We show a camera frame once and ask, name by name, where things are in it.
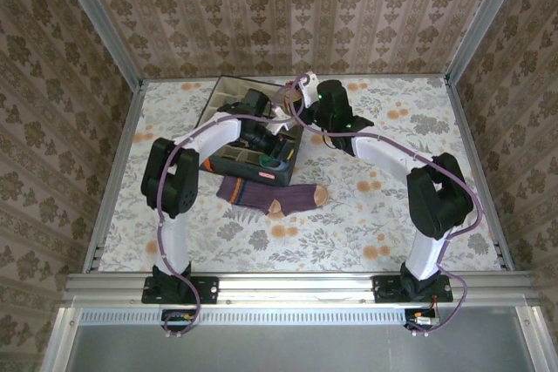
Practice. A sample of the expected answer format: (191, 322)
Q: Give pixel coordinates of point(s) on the light blue sock green toe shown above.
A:
(267, 159)
(279, 165)

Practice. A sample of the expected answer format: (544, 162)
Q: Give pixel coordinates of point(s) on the beige sock with red toe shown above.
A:
(291, 99)
(294, 106)

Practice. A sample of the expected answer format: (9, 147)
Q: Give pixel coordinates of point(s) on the dark fabric divider organizer box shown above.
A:
(248, 173)

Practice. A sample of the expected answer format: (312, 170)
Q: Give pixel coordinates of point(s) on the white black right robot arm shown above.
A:
(436, 198)

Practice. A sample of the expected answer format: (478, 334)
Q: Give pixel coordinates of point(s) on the floral printed tablecloth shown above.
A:
(392, 215)

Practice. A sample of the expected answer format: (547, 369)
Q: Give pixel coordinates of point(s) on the grey metal panel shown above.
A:
(283, 350)

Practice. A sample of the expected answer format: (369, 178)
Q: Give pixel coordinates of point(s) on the black power connector box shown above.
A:
(178, 317)
(420, 317)

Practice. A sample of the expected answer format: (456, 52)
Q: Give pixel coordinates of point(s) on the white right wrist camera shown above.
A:
(310, 89)

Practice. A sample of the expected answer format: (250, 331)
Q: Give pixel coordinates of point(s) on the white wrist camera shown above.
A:
(310, 89)
(279, 126)

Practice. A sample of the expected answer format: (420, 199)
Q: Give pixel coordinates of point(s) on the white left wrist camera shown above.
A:
(279, 126)

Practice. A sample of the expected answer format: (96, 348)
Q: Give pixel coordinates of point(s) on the thin aluminium table edge rail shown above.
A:
(392, 76)

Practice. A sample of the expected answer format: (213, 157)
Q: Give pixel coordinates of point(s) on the long aluminium mounting rail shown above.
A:
(296, 287)

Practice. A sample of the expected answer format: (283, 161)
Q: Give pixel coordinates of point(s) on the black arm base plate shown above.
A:
(211, 289)
(381, 291)

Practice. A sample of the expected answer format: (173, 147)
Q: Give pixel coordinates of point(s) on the aluminium table side rail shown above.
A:
(115, 171)
(479, 171)

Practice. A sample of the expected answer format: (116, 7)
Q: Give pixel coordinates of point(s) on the aluminium frame post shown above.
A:
(98, 19)
(484, 19)

